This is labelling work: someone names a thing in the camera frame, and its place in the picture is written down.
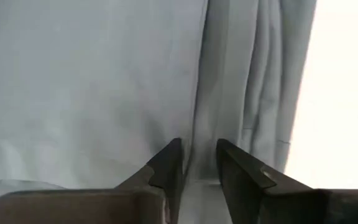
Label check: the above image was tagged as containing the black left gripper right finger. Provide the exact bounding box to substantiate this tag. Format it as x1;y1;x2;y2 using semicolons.
215;138;358;224

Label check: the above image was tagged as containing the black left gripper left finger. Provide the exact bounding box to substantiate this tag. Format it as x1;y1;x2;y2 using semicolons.
0;138;183;224

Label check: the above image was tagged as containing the teal grey garment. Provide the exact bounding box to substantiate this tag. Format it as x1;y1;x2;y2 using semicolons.
0;0;318;200

